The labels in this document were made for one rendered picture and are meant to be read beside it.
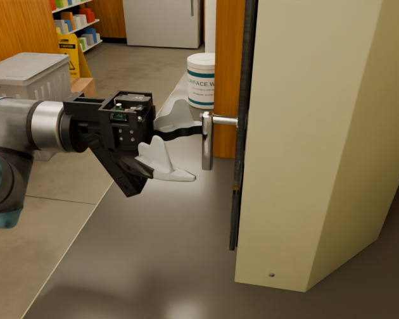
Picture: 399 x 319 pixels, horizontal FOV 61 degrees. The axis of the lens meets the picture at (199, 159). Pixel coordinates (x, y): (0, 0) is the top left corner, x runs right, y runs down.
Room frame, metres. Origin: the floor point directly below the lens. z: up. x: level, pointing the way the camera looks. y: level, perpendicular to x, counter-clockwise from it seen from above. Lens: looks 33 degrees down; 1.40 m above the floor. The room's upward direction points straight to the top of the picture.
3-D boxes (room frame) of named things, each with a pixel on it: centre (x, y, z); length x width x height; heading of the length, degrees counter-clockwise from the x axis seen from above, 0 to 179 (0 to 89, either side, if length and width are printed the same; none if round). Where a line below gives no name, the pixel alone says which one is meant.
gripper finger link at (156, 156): (0.36, 0.05, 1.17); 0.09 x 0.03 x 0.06; 44
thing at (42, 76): (2.44, 1.27, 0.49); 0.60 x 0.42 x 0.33; 170
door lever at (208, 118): (0.41, -0.03, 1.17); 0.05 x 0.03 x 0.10; 80
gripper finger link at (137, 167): (0.39, 0.08, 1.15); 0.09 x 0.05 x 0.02; 44
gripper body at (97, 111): (0.44, 0.13, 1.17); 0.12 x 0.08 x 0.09; 80
